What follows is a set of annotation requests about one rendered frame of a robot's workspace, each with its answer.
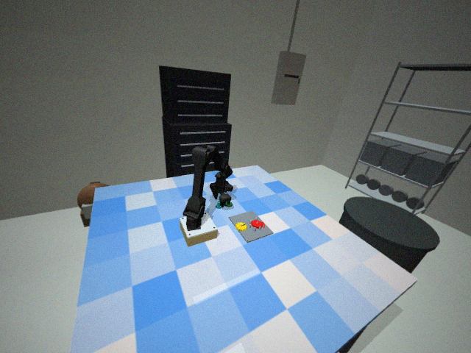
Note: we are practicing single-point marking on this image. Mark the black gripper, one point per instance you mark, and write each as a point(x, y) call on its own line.
point(220, 188)

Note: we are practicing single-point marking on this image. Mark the red gear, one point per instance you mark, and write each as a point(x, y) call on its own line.
point(256, 225)

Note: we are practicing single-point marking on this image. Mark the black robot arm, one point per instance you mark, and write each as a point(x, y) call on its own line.
point(201, 156)

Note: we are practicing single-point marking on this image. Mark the yellow gear with black stripe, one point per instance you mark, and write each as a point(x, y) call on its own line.
point(239, 227)

